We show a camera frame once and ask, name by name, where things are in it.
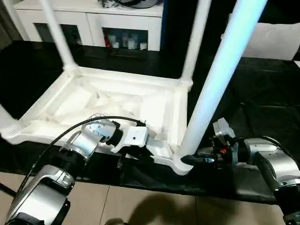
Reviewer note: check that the white plastic table top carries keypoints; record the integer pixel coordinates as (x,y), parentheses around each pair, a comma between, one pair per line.
(108,103)

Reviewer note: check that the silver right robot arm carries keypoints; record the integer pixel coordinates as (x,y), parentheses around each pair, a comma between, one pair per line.
(276,159)

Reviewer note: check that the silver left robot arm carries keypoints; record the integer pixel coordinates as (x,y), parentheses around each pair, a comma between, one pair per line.
(79,145)

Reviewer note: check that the black table mat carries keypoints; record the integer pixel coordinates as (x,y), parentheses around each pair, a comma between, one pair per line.
(262,93)

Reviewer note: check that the grey cushion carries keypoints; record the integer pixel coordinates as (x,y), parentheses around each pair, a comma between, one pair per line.
(276,40)

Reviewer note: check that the black cabinet with yellow label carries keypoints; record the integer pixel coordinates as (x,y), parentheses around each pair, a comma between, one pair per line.
(176,23)

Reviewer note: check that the white glass-door cabinet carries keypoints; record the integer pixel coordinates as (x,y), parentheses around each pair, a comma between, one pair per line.
(89,23)

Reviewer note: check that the black table frame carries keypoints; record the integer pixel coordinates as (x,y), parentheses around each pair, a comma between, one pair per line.
(7,190)

